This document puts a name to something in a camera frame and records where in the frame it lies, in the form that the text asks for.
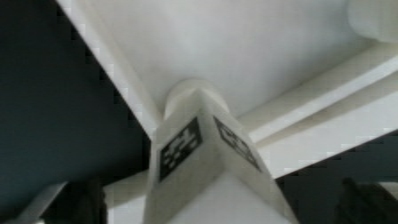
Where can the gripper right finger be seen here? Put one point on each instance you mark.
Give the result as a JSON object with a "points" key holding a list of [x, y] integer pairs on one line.
{"points": [[368, 203]]}

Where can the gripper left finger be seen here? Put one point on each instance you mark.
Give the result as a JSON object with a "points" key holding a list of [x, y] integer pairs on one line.
{"points": [[68, 204]]}

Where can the white square tabletop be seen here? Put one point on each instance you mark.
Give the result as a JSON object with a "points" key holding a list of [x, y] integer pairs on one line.
{"points": [[276, 49]]}

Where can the white front fence bar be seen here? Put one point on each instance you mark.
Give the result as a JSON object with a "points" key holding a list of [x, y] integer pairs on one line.
{"points": [[338, 146]]}

